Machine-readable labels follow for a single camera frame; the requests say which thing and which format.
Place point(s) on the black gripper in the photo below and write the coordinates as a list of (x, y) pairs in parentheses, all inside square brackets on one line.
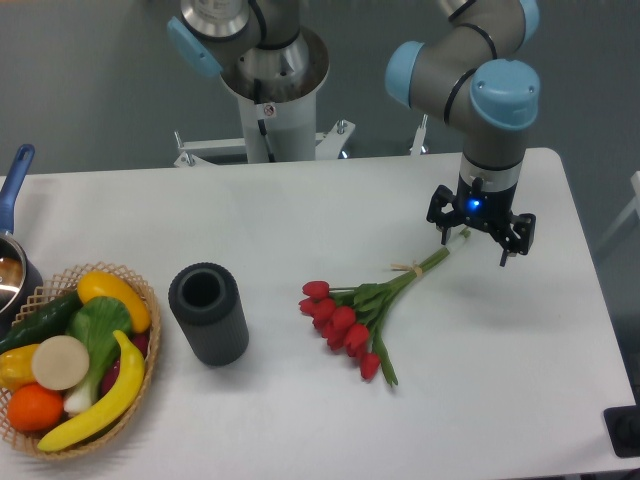
[(487, 211)]

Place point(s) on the red tulip bouquet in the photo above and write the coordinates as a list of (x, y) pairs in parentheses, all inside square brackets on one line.
[(352, 319)]

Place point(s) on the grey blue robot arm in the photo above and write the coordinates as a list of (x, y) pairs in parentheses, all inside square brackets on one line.
[(469, 80)]

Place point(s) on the black device at edge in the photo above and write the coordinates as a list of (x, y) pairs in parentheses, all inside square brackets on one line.
[(623, 429)]

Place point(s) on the dark grey ribbed vase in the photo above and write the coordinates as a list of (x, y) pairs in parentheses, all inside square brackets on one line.
[(204, 298)]

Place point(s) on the dark red vegetable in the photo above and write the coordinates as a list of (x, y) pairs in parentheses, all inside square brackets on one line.
[(141, 342)]

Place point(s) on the yellow banana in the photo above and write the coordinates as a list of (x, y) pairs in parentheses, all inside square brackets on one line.
[(106, 410)]

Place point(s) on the green bok choy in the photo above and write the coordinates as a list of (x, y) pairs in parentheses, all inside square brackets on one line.
[(93, 325)]

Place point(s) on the green cucumber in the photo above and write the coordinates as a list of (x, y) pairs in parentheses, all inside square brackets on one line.
[(50, 320)]

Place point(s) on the beige round disc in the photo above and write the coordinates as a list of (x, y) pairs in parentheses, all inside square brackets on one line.
[(60, 362)]

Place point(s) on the yellow bell pepper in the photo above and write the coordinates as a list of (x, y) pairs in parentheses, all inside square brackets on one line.
[(16, 370)]

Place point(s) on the orange fruit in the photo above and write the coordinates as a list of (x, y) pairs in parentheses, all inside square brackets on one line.
[(34, 408)]

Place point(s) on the woven wicker basket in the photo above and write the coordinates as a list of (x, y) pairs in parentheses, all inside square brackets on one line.
[(53, 288)]

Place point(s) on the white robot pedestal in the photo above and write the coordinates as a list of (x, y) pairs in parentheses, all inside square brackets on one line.
[(276, 93)]

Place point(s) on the blue handled saucepan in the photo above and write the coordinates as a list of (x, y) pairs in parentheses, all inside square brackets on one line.
[(19, 277)]

